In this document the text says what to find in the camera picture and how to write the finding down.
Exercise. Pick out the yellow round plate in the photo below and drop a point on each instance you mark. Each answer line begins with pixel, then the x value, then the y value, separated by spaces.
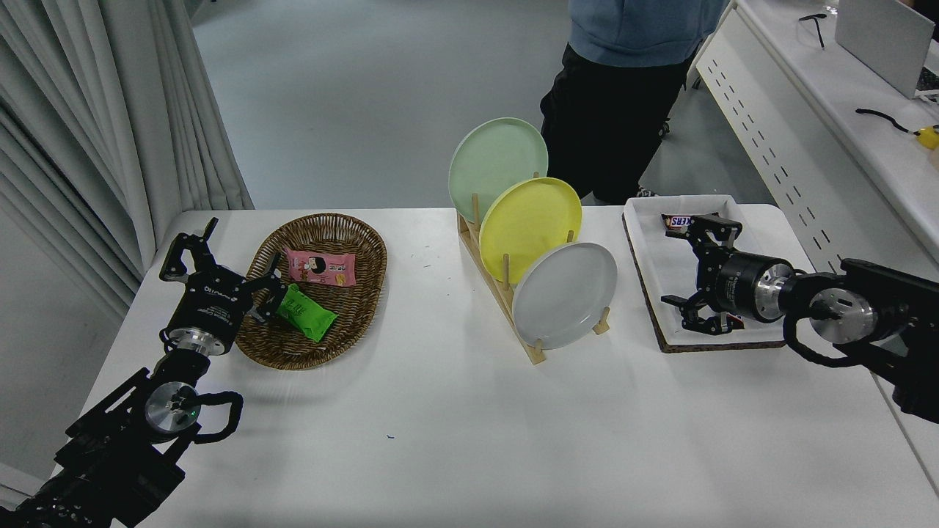
pixel 528 220

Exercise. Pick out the pale green round plate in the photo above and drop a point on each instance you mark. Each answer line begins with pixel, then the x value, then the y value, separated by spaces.
pixel 491 165

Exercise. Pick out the wooden plate rack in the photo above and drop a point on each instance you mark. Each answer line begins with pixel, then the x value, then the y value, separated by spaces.
pixel 535 354

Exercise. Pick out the small yellow object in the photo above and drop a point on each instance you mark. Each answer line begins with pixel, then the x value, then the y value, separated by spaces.
pixel 929 138

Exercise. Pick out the white desk with slotted panel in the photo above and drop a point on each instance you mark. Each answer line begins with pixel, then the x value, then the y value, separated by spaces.
pixel 792 147

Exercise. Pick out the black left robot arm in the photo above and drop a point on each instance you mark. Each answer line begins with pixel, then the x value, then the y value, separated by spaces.
pixel 117 455

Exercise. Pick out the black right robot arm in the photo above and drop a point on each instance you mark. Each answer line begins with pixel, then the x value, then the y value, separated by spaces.
pixel 880 293

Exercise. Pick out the white side table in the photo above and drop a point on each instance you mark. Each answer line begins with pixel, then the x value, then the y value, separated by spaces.
pixel 926 449

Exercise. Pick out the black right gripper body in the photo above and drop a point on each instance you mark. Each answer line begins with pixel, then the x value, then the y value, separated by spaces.
pixel 733 286

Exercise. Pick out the pale grey curtain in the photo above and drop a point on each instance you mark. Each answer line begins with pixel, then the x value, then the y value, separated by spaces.
pixel 88 110

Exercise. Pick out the silver laptop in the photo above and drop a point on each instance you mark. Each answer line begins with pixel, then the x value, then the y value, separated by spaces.
pixel 880 37

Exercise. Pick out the white tray with cork base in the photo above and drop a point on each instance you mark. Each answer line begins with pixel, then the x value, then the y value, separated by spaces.
pixel 660 257

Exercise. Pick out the pink snack packet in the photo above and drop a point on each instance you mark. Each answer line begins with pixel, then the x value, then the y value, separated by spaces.
pixel 323 268

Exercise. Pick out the green snack packet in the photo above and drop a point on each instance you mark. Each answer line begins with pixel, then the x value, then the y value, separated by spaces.
pixel 308 315

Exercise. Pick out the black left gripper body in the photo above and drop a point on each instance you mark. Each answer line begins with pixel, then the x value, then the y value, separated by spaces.
pixel 213 304

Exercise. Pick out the brown Snickers bar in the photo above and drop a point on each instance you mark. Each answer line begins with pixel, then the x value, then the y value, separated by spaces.
pixel 734 320
pixel 676 222

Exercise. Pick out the grey round plate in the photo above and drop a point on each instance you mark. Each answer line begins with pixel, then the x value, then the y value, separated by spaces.
pixel 565 297

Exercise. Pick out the brown wicker basket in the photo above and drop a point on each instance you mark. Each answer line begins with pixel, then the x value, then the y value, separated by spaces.
pixel 315 352

